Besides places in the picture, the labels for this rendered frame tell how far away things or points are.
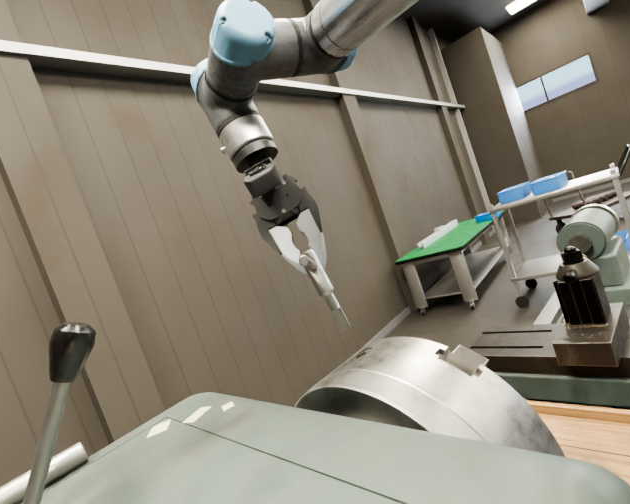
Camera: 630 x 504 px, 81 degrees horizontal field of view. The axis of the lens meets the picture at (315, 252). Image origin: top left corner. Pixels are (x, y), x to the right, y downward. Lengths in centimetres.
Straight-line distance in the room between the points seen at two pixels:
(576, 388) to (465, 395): 60
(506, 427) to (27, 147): 249
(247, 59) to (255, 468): 45
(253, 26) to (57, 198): 209
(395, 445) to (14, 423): 227
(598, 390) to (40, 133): 264
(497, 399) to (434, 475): 21
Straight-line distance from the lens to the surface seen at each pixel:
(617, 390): 99
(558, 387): 102
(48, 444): 39
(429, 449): 27
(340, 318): 49
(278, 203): 54
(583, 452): 87
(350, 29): 53
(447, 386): 43
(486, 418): 43
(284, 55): 57
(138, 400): 249
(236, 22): 53
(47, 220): 245
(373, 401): 41
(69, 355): 36
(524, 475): 24
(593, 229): 146
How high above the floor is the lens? 141
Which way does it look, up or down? 3 degrees down
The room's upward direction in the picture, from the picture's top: 20 degrees counter-clockwise
